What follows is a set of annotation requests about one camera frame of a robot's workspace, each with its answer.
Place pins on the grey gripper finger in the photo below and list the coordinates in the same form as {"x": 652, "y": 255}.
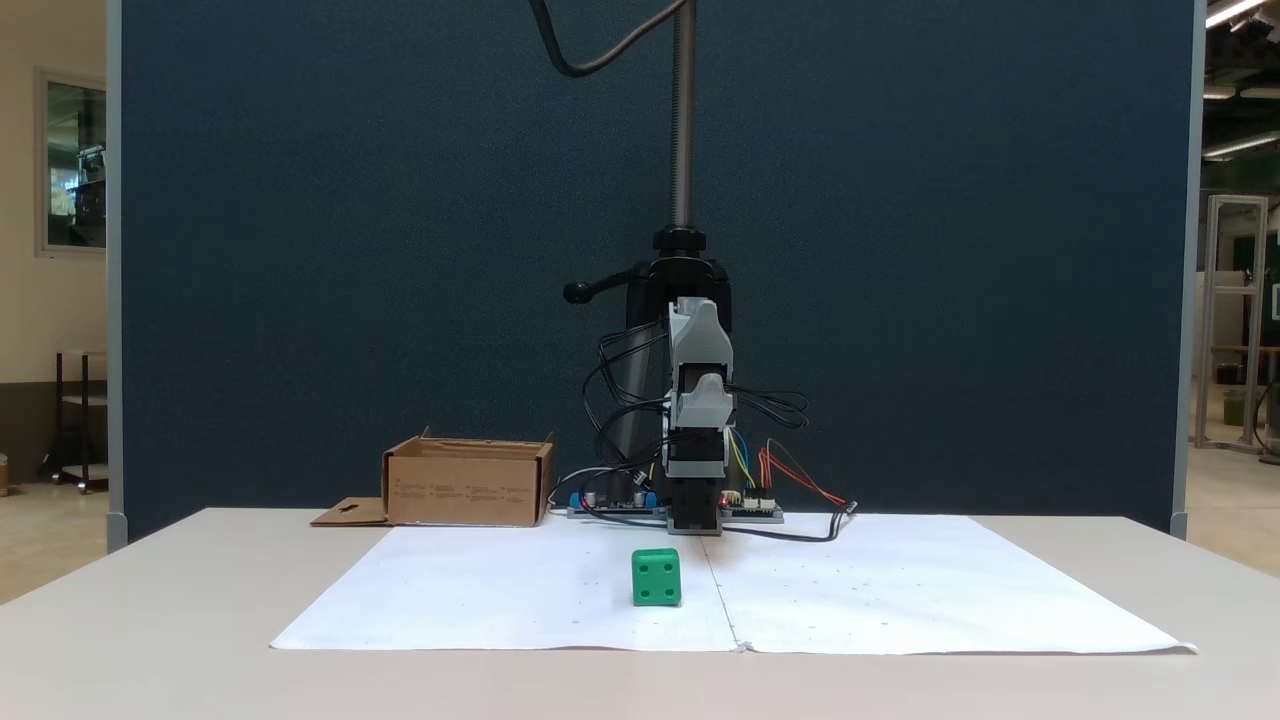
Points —
{"x": 710, "y": 400}

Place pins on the green die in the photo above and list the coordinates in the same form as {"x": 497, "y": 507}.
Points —
{"x": 656, "y": 580}

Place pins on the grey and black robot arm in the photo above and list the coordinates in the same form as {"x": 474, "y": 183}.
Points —
{"x": 695, "y": 455}

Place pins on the blue circuit board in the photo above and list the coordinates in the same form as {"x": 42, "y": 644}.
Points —
{"x": 610, "y": 508}

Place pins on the brown cardboard box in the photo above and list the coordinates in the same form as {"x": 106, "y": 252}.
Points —
{"x": 465, "y": 490}

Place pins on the white paper sheet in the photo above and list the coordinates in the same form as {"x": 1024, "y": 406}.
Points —
{"x": 900, "y": 590}

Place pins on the dark blue partition panel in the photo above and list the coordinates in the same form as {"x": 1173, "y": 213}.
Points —
{"x": 350, "y": 250}

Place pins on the ceiling strip light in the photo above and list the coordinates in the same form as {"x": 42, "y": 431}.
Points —
{"x": 1232, "y": 11}
{"x": 1240, "y": 146}

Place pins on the black shelf cart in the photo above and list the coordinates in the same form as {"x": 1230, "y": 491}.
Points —
{"x": 70, "y": 470}

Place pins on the framed window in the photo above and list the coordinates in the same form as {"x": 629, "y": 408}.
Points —
{"x": 75, "y": 160}

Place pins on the camera stand with black clamp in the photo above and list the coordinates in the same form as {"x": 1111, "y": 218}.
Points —
{"x": 683, "y": 120}

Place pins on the aluminium frame rack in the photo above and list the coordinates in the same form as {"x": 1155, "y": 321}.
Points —
{"x": 1235, "y": 300}

